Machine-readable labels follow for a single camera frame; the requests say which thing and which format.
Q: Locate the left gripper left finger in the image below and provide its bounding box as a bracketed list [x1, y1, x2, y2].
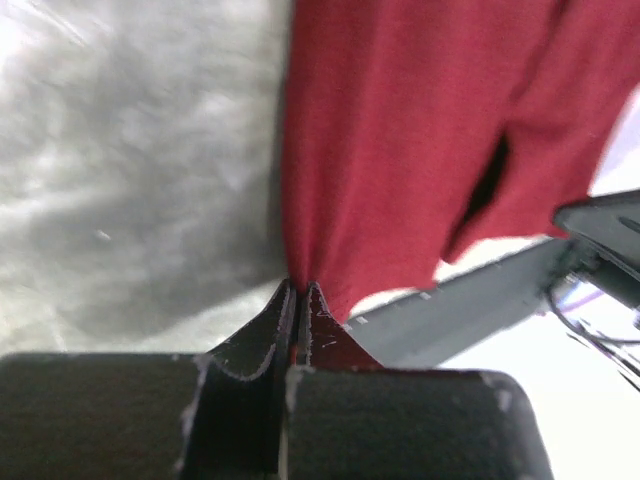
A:
[1, 282, 296, 479]

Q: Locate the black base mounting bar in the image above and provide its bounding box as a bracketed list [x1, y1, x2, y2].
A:
[345, 191, 639, 368]

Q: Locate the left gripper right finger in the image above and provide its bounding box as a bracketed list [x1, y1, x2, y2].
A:
[279, 284, 553, 480]

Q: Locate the dark red t shirt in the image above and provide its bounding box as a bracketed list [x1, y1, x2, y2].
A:
[281, 1, 639, 321]

